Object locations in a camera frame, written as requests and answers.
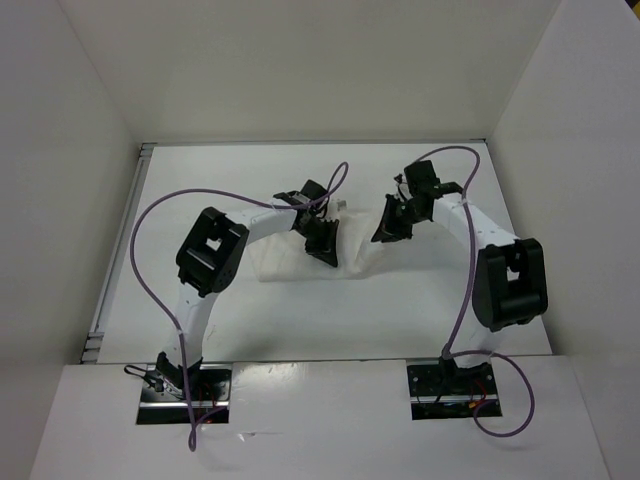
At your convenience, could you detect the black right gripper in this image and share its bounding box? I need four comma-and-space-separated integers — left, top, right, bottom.
371, 193, 427, 244

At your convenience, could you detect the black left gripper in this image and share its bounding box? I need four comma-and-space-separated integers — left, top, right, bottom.
296, 218, 338, 268

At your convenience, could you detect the white pleated skirt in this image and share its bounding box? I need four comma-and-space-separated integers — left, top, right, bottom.
247, 208, 385, 282

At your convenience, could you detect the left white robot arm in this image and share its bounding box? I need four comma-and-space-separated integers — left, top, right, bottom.
156, 180, 339, 400

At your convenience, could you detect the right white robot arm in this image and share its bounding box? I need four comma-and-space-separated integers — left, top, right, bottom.
371, 155, 548, 393

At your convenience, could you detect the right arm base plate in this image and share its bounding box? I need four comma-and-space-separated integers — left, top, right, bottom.
406, 359, 502, 420

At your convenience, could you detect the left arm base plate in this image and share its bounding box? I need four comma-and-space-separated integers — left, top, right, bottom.
124, 365, 232, 426

